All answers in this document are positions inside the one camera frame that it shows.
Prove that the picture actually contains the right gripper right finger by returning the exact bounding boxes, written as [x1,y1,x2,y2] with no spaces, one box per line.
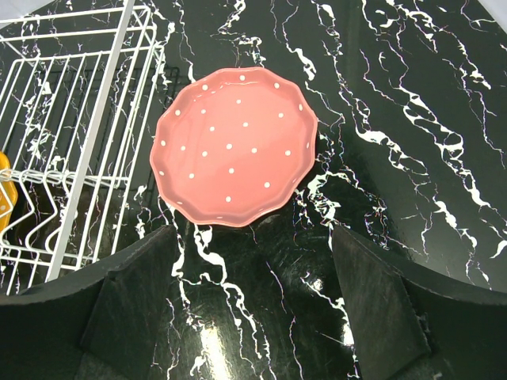
[332,226,506,379]

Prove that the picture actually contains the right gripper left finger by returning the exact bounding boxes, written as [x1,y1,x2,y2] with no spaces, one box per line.
[1,226,177,379]

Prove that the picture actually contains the orange polka dot plate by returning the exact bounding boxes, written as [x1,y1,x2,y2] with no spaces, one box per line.
[0,152,18,231]

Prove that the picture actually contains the pink scalloped plate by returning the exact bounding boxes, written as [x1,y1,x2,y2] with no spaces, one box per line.
[150,67,318,227]

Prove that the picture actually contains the white wire dish rack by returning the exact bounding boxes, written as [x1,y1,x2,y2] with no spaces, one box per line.
[1,1,164,296]

